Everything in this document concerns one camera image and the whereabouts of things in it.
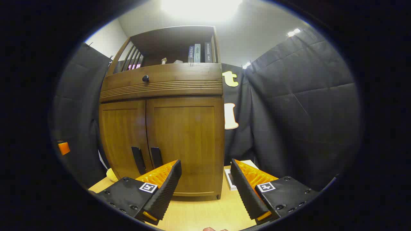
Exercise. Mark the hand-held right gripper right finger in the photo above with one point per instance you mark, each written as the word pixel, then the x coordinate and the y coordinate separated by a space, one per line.
pixel 245 189

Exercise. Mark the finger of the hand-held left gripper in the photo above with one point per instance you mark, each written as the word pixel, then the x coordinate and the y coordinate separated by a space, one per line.
pixel 64 148

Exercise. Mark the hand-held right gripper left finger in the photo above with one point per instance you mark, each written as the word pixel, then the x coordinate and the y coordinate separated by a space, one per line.
pixel 165 189

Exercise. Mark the wooden shoe cabinet door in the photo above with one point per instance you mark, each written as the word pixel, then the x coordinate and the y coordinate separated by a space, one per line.
pixel 122 134
pixel 189 134

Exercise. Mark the wooden double-door shoe cabinet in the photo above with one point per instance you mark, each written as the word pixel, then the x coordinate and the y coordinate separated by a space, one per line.
pixel 173 41

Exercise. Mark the white box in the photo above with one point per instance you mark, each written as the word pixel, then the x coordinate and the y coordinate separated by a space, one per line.
pixel 230 179

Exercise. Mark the pale yellow sponge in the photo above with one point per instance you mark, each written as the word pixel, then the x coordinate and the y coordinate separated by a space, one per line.
pixel 111 175

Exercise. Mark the black backdrop cloth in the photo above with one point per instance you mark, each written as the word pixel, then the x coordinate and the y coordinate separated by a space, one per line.
pixel 305 112

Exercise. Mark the wooden drawer with black knob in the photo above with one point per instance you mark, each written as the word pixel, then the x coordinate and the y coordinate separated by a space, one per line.
pixel 186 78

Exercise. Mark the ceiling light panel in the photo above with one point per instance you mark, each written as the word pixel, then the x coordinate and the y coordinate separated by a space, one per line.
pixel 293 32
pixel 246 65

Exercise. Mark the light grey book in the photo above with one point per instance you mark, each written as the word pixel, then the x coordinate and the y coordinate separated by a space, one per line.
pixel 197 53

